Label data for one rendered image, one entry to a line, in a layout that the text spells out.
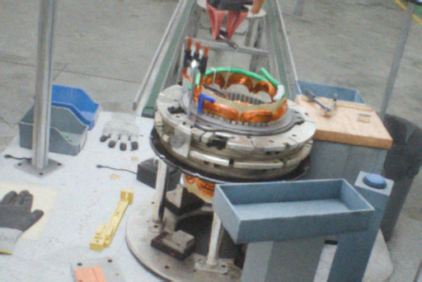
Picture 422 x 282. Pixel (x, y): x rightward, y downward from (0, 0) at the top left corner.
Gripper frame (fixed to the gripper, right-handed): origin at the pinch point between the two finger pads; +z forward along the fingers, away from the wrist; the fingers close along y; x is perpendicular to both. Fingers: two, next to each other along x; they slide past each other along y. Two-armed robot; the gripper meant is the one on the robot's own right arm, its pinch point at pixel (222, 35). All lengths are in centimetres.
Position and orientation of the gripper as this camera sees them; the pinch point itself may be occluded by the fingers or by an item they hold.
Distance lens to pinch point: 135.7
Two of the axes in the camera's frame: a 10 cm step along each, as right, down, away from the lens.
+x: 4.3, 4.5, -7.8
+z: -2.0, 8.9, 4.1
